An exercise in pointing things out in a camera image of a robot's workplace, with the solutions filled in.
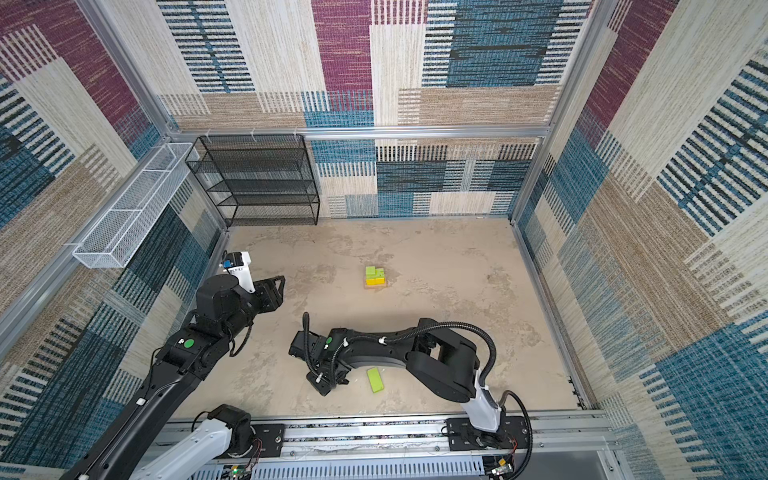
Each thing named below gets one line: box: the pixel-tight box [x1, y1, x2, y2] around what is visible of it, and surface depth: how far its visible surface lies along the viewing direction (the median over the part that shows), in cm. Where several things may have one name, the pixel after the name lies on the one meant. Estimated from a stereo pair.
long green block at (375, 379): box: [367, 367, 384, 393], surface depth 83 cm
